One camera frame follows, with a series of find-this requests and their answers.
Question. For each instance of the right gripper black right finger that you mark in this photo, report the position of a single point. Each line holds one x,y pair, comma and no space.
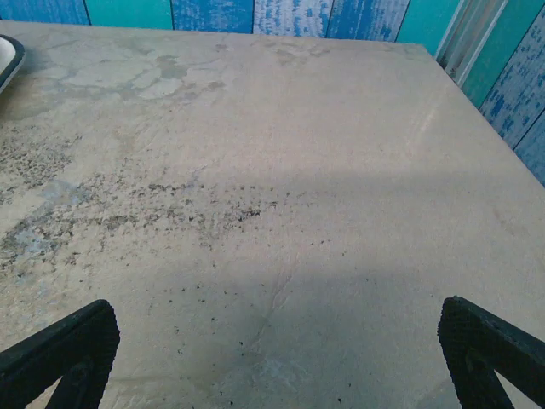
468,332

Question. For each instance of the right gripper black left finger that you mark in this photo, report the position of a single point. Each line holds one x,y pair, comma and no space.
85,332

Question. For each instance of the strawberry print white tray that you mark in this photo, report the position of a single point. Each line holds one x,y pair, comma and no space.
6,53

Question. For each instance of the aluminium corner post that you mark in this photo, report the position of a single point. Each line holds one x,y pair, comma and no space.
472,34

